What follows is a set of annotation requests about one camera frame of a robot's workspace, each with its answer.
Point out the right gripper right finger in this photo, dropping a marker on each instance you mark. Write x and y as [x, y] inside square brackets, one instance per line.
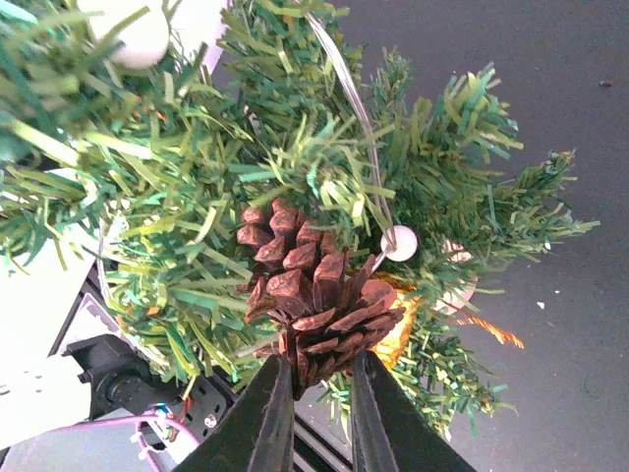
[388, 433]

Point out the dark brown pinecone ornament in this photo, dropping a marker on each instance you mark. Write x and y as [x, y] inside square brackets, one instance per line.
[327, 316]

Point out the small green christmas tree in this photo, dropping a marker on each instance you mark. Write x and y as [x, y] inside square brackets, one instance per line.
[109, 124]

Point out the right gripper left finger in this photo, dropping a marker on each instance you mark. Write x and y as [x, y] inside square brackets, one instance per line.
[257, 433]

